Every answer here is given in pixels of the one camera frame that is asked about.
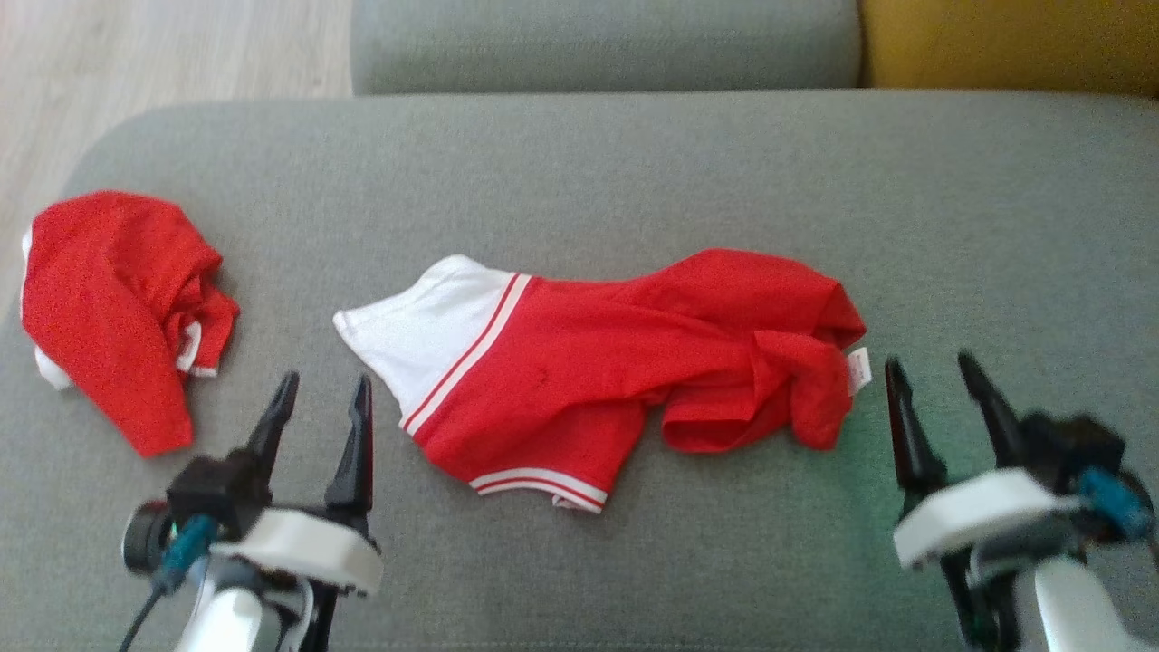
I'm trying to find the grey sofa seat cushion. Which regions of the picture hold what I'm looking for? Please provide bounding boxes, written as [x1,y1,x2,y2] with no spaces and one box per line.
[0,89,1159,652]

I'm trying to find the red shorts with white stripes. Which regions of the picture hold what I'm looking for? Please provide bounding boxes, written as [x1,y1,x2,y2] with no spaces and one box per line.
[20,189,242,458]

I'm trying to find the red Bulls 23 jersey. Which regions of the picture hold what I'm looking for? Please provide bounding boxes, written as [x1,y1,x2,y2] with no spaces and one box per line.
[332,248,876,515]

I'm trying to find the mustard yellow sofa cushion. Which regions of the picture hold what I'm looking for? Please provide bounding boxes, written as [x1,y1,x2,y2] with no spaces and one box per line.
[860,0,1159,97]

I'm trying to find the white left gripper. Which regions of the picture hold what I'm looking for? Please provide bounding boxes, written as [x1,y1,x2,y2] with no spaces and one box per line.
[213,370,382,596]

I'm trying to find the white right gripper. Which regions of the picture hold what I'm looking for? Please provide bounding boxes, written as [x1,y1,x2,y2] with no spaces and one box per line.
[885,350,1084,571]

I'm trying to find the grey sofa back cushion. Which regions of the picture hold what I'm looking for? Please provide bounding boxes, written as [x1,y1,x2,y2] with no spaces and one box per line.
[350,0,862,97]

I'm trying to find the black cable with teal connector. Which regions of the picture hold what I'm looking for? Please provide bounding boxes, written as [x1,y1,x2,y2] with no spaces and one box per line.
[116,514,220,652]
[1076,465,1159,546]

